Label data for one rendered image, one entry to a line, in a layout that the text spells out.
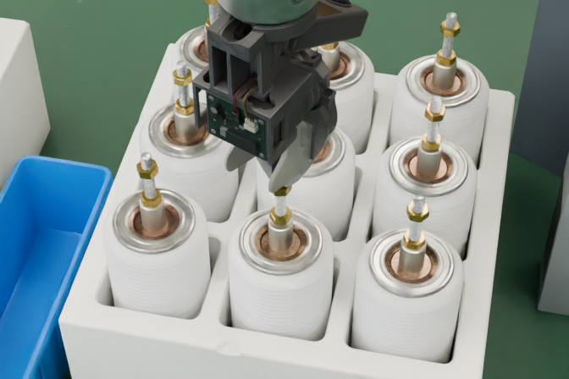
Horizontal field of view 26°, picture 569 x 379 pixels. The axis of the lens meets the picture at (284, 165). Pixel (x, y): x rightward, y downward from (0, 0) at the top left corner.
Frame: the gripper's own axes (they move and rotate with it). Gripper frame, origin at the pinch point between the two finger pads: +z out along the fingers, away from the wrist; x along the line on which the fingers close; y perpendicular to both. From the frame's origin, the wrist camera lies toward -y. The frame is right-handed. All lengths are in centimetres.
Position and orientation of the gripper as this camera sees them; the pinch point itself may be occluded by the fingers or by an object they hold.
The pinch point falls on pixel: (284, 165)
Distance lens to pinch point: 103.9
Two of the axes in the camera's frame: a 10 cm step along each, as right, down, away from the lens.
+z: 0.0, 6.7, 7.4
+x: 8.3, 4.1, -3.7
